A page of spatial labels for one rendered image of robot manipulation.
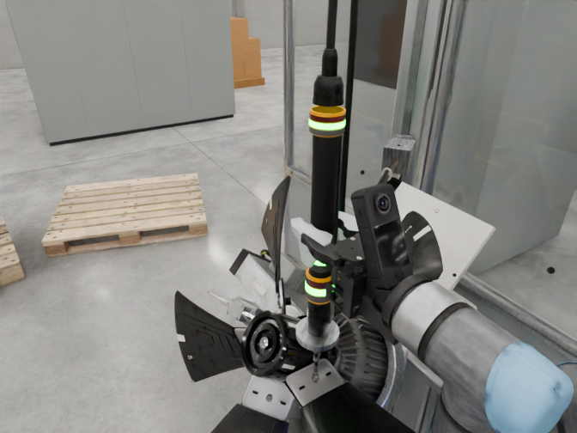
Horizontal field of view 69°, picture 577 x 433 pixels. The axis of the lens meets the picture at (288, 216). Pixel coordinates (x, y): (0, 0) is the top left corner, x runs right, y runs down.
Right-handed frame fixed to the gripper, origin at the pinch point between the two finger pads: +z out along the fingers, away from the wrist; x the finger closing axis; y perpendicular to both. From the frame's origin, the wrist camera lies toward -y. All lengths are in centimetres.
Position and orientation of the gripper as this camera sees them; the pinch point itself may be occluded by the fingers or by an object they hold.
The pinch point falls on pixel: (312, 215)
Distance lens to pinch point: 59.6
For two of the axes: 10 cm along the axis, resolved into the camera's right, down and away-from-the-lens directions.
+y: 0.0, 8.7, 4.9
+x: 8.6, -2.5, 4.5
